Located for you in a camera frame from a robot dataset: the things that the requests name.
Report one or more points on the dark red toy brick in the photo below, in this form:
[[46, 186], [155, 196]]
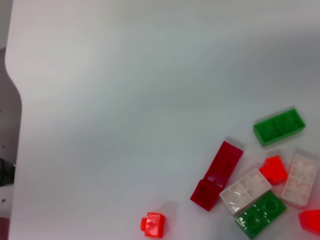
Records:
[[220, 172]]

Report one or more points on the small orange toy brick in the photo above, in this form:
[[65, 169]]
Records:
[[152, 225], [273, 170]]

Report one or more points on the white translucent toy brick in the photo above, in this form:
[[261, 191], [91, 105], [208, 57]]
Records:
[[300, 180], [245, 191]]

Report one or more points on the green toy brick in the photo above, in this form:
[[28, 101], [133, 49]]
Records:
[[277, 127], [260, 215]]

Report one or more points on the orange wedge toy brick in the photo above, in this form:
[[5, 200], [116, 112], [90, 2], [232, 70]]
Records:
[[311, 221]]

